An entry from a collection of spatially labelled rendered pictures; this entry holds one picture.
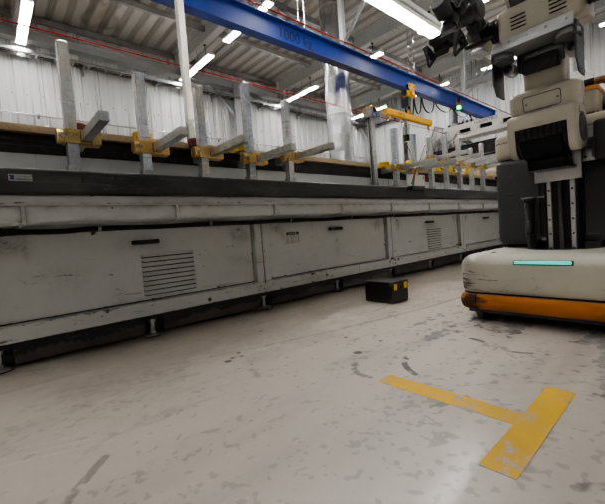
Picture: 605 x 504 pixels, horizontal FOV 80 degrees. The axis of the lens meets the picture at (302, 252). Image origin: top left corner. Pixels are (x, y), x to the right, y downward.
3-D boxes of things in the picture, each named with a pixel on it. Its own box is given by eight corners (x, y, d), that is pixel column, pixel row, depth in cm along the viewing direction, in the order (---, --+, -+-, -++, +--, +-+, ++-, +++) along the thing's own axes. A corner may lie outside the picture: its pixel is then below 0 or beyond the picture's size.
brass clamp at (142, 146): (170, 154, 148) (169, 142, 148) (136, 151, 139) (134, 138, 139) (164, 157, 152) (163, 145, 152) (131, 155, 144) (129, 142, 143)
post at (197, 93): (211, 194, 161) (202, 84, 159) (204, 194, 159) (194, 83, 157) (208, 195, 164) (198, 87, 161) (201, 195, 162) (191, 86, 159)
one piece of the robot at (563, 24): (504, 103, 146) (502, 48, 145) (590, 77, 125) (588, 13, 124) (488, 95, 135) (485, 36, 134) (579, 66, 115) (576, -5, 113)
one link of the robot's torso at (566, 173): (539, 184, 155) (536, 125, 154) (627, 172, 133) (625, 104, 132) (516, 182, 137) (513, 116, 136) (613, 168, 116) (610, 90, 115)
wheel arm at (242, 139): (249, 144, 143) (248, 133, 143) (242, 143, 141) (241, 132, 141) (200, 165, 176) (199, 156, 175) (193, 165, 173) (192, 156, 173)
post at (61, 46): (82, 178, 128) (67, 39, 126) (71, 178, 126) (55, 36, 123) (80, 180, 131) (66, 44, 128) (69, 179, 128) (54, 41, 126)
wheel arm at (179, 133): (189, 138, 127) (188, 125, 126) (180, 136, 124) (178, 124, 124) (147, 162, 159) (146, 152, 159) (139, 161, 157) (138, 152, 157)
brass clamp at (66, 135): (102, 145, 131) (101, 131, 131) (58, 141, 122) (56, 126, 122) (98, 149, 136) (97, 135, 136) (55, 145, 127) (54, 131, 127)
